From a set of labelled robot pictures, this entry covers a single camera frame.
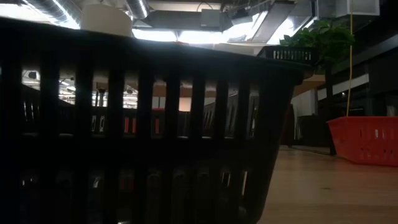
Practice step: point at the black plastic basket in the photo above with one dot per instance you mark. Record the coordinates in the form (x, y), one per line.
(289, 48)
(155, 59)

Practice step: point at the grey ceiling box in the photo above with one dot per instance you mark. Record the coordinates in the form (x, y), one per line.
(211, 18)

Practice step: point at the white shade table lamp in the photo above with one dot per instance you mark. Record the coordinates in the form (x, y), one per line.
(105, 21)

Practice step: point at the green potted plant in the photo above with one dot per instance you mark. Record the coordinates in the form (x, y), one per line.
(329, 40)

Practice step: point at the black shelving unit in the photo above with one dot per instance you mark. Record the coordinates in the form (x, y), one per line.
(382, 74)

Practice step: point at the white ceiling unit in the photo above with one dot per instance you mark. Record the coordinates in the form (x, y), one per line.
(357, 7)

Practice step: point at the silver ventilation duct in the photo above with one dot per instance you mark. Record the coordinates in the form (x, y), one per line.
(138, 7)
(46, 4)

